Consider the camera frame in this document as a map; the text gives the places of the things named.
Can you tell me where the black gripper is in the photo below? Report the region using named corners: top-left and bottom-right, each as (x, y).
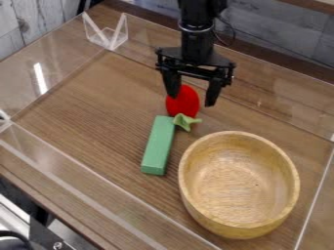
top-left (155, 47), bottom-right (236, 107)

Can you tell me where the red plush fruit green leaf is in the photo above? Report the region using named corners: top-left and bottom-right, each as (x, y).
top-left (165, 85), bottom-right (202, 132)

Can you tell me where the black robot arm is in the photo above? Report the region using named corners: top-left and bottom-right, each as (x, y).
top-left (155, 0), bottom-right (236, 106)

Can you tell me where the green rectangular block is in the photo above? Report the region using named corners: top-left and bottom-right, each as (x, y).
top-left (140, 115), bottom-right (175, 176)

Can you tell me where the wooden bowl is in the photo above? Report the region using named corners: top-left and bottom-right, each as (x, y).
top-left (177, 131), bottom-right (300, 240)

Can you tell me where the clear acrylic tray enclosure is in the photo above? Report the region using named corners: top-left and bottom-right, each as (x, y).
top-left (0, 18), bottom-right (334, 250)

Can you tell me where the black table leg bracket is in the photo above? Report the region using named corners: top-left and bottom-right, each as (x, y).
top-left (28, 207), bottom-right (75, 250)

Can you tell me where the black cable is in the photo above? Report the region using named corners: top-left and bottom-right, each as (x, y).
top-left (0, 229), bottom-right (36, 250)

